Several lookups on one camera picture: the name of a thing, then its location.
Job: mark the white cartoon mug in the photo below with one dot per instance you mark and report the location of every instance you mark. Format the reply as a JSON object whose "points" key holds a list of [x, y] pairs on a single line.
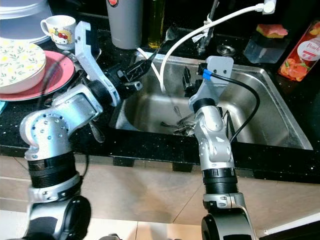
{"points": [[61, 27]]}

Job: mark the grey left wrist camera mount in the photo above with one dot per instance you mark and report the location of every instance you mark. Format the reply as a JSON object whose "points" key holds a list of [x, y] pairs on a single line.
{"points": [[87, 47]]}

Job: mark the round metal hole cap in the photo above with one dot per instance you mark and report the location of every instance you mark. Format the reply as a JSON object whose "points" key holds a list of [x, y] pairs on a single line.
{"points": [[226, 50]]}

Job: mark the pink plate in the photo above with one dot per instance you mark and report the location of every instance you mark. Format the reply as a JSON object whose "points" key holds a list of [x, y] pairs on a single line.
{"points": [[62, 72]]}

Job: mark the beige cabinet front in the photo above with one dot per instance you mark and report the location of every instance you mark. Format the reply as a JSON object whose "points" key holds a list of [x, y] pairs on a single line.
{"points": [[140, 190]]}

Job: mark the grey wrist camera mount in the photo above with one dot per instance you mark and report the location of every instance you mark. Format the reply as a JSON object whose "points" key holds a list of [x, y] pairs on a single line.
{"points": [[222, 65], [87, 47]]}

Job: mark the grey thermos bottle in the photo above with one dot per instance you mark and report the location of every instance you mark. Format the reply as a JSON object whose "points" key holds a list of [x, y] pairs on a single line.
{"points": [[125, 25]]}

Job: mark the blue cloth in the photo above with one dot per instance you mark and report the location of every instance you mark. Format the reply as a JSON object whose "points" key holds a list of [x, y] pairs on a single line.
{"points": [[2, 106]]}

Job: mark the white floral bowl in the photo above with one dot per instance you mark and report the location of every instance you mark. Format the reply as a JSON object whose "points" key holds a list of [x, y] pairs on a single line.
{"points": [[20, 65]]}

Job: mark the glass oil bottle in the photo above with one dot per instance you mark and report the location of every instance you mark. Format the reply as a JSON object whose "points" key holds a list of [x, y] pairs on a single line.
{"points": [[156, 25]]}

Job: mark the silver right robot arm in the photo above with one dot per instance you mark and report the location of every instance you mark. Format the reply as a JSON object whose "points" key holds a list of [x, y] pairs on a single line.
{"points": [[217, 145]]}

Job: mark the metal faucet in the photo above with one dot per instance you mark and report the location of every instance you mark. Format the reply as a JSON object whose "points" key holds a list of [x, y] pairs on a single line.
{"points": [[206, 40]]}

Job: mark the clear plastic sponge box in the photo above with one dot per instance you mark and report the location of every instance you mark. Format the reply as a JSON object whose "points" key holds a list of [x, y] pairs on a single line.
{"points": [[265, 52]]}

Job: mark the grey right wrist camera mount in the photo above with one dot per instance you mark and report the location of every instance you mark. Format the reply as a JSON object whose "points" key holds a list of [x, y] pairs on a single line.
{"points": [[222, 65]]}

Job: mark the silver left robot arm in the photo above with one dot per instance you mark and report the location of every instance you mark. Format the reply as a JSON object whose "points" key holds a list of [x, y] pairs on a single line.
{"points": [[50, 135]]}

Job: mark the pink yellow sponge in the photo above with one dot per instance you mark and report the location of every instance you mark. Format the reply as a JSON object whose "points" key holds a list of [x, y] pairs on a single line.
{"points": [[272, 31]]}

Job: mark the stainless steel sink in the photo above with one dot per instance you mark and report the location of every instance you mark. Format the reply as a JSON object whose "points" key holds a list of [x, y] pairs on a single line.
{"points": [[275, 120]]}

